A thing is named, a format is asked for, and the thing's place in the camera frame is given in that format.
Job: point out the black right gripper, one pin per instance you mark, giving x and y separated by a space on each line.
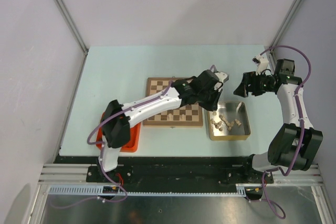
249 78

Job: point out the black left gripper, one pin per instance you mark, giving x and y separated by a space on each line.
213 105

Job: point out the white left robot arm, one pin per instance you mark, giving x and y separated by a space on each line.
177 94

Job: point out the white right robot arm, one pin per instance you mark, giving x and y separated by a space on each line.
297 142

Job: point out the wooden chess board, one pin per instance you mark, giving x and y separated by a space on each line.
193 113

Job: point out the pile of light chess pieces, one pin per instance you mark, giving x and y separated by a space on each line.
219 121

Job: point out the gold metal tin tray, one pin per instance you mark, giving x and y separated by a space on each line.
231 110

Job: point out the orange plastic tray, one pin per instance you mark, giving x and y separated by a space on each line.
134 142

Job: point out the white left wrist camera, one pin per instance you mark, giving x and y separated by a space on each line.
222 78

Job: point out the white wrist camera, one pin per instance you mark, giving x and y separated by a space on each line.
222 78
261 62

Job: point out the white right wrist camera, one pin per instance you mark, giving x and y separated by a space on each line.
261 62

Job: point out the grey slotted cable duct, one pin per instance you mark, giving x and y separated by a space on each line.
109 190

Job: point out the right aluminium frame post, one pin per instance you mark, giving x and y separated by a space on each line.
289 17

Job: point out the aluminium frame post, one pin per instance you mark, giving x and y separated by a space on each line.
71 25
289 17

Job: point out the left aluminium frame post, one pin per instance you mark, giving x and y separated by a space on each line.
71 25

